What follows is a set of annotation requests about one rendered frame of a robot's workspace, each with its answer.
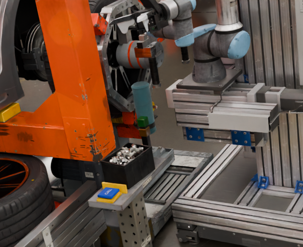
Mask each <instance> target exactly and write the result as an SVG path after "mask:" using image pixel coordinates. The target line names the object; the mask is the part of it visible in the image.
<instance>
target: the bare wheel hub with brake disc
mask: <svg viewBox="0 0 303 247"><path fill-rule="evenodd" d="M35 47H39V48H40V49H41V53H42V55H41V56H40V61H44V37H43V33H42V28H41V24H40V23H39V24H38V25H37V26H36V27H35V28H34V29H33V30H32V32H31V34H30V37H29V40H28V45H27V53H31V51H32V49H33V48H35ZM32 71H33V72H34V73H35V75H36V76H37V77H39V78H40V79H43V80H47V77H46V72H45V68H44V70H43V71H41V72H38V71H37V70H32Z"/></svg>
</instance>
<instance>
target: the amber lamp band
mask: <svg viewBox="0 0 303 247"><path fill-rule="evenodd" d="M150 133H151V132H150V127H149V126H148V127H147V128H146V129H139V134H140V136H141V137H148V136H149V135H150Z"/></svg>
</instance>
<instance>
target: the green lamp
mask: <svg viewBox="0 0 303 247"><path fill-rule="evenodd" d="M137 123H138V126H139V127H146V126H147V125H148V124H149V120H148V117H147V116H140V117H139V118H138V119H137Z"/></svg>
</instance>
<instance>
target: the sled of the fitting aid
mask: <svg viewBox="0 0 303 247"><path fill-rule="evenodd" d="M160 152H161V154H160V155H159V156H158V157H159V158H166V159H167V165H166V166H165V167H164V168H163V169H162V170H161V171H160V172H159V173H158V174H157V175H156V176H155V177H154V179H153V180H152V181H151V182H150V183H149V184H148V185H147V186H146V187H145V188H144V189H143V194H144V193H145V191H146V190H147V189H148V188H149V187H150V186H151V185H152V184H153V183H154V182H155V181H156V180H157V179H158V178H159V177H160V176H161V175H162V174H163V173H164V171H165V170H166V169H167V168H168V167H169V166H170V165H171V164H172V163H173V162H174V161H175V155H174V149H173V148H162V147H160Z"/></svg>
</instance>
